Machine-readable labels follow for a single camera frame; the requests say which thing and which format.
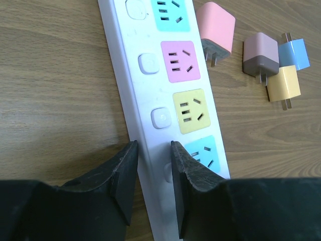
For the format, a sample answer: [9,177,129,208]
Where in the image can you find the mauve brown plug adapter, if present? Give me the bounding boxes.
[243,32,280,86]

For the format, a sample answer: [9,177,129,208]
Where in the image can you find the yellow plug adapter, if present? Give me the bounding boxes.
[267,65,301,110]

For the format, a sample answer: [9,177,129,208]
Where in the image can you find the white power strip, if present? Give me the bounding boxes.
[98,1,230,240]

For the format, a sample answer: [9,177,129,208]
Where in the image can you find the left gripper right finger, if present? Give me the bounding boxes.
[171,141,320,240]

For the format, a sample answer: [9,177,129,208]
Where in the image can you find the blue plug adapter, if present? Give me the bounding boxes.
[278,33,310,71]

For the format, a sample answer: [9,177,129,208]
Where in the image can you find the pink plug adapter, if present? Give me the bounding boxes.
[196,2,236,67]

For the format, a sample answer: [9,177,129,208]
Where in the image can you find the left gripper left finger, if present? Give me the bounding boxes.
[1,141,138,240]

